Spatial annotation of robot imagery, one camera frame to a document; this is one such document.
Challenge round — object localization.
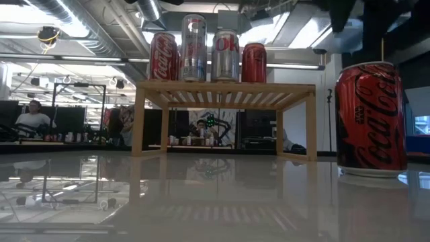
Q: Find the red black-script Coca-Cola can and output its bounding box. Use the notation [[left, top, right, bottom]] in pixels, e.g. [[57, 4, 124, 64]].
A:
[[241, 42, 268, 83], [335, 60, 409, 178]]

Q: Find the silver Diet Coke can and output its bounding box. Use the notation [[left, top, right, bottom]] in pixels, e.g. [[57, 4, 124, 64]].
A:
[[210, 29, 241, 83]]

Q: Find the slim silver can black top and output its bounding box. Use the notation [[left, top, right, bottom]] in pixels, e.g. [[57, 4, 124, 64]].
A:
[[180, 13, 208, 82]]

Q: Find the wooden slatted shelf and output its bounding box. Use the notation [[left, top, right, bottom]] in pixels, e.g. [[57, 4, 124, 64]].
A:
[[130, 79, 318, 162]]

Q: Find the ceiling light tube fixture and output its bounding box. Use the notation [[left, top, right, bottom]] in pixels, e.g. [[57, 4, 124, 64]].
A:
[[266, 61, 326, 71]]

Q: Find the black tripod stand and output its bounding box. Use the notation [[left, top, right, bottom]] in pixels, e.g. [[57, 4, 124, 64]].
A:
[[326, 87, 334, 152]]

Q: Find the blue storage bin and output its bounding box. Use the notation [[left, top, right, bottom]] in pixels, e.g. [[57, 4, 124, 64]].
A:
[[405, 134, 430, 155]]

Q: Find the person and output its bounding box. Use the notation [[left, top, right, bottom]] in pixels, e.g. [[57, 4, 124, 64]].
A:
[[15, 99, 57, 136], [106, 104, 135, 148], [282, 128, 307, 153], [191, 118, 208, 146]]

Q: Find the black cabinet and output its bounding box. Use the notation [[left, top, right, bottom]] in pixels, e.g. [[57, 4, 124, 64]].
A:
[[236, 110, 278, 151]]

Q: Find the long ceiling light tube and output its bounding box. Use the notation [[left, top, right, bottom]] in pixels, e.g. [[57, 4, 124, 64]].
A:
[[0, 52, 151, 67]]

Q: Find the black monitor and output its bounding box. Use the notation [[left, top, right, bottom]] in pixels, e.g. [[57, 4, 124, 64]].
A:
[[55, 106, 87, 134]]

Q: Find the yellow and black ceiling device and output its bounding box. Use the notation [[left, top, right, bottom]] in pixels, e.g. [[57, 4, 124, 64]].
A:
[[36, 26, 61, 45]]

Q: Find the white ceiling duct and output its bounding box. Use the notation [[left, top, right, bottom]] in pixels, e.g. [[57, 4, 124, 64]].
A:
[[268, 13, 366, 56]]

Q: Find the painted wall panel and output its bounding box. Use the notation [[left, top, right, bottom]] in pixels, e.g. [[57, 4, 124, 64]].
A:
[[189, 109, 240, 147]]

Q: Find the small silver corrugated duct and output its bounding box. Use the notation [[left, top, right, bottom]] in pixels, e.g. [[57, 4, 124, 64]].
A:
[[136, 0, 163, 22]]

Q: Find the large silver corrugated duct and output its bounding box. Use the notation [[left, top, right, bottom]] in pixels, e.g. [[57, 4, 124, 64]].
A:
[[26, 0, 151, 58]]

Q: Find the black metal frame stand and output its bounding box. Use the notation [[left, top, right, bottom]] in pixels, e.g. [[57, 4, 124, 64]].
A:
[[51, 82, 108, 146]]

